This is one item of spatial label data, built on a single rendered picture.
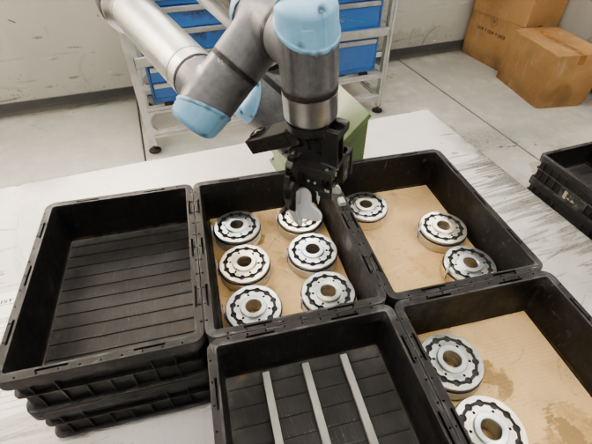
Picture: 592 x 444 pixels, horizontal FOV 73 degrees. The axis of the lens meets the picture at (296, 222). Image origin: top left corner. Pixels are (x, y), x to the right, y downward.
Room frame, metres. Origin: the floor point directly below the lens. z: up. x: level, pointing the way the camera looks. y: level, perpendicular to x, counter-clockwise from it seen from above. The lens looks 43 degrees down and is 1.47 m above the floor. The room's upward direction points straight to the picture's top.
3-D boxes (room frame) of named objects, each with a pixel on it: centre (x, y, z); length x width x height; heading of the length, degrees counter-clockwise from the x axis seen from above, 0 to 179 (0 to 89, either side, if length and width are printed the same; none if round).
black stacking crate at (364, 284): (0.55, 0.04, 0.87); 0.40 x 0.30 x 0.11; 14
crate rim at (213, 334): (0.55, 0.04, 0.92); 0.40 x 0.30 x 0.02; 14
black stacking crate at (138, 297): (0.48, 0.33, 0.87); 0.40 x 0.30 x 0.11; 14
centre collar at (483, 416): (0.21, -0.28, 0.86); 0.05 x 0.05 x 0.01
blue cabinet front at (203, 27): (2.41, 0.53, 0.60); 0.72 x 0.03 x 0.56; 110
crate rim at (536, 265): (0.62, -0.25, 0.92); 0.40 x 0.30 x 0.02; 14
